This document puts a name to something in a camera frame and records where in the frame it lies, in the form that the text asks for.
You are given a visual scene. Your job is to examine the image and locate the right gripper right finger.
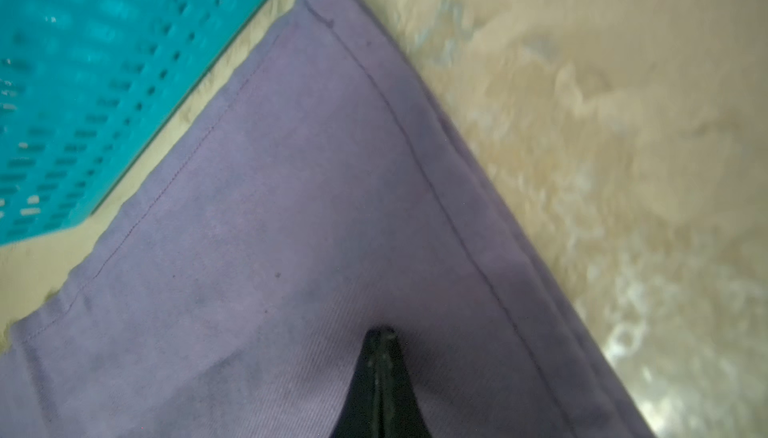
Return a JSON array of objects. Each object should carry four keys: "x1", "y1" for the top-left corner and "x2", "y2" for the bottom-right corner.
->
[{"x1": 380, "y1": 327, "x2": 431, "y2": 437}]

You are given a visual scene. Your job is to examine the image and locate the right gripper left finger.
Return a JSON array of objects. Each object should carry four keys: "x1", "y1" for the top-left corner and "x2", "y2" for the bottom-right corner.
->
[{"x1": 331, "y1": 328, "x2": 382, "y2": 438}]

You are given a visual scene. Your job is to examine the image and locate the purple trousers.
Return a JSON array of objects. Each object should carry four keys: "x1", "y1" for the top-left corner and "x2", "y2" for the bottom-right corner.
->
[{"x1": 1, "y1": 0, "x2": 651, "y2": 437}]

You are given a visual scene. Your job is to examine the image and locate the teal plastic basket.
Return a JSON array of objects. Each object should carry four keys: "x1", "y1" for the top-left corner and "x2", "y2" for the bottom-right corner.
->
[{"x1": 1, "y1": 0, "x2": 266, "y2": 244}]

